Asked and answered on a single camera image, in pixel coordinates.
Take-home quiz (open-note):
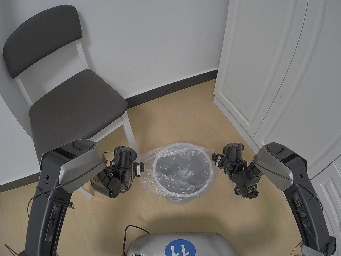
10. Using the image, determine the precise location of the black cable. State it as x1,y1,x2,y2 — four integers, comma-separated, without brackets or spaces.
122,225,152,255

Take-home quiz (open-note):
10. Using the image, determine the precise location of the white wardrobe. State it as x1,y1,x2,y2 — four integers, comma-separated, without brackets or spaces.
213,0,341,250

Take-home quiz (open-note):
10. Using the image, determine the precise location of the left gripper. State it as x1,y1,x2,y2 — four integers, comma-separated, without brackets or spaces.
132,162,146,179

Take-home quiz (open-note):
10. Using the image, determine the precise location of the pale grey trash bin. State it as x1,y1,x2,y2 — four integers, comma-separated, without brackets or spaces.
153,143,213,204

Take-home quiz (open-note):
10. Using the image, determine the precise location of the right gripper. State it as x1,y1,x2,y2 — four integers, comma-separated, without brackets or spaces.
212,153,227,168

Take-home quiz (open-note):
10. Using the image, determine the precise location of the clear plastic bag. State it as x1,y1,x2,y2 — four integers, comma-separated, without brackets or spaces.
139,142,220,200

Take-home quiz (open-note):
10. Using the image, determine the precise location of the black plastic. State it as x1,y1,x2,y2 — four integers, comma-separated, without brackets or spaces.
234,184,259,199

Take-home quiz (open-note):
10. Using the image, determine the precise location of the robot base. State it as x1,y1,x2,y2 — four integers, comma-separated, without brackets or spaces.
128,232,239,256

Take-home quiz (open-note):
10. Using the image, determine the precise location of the grey white chair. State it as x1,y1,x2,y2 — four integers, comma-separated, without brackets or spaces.
3,5,142,199

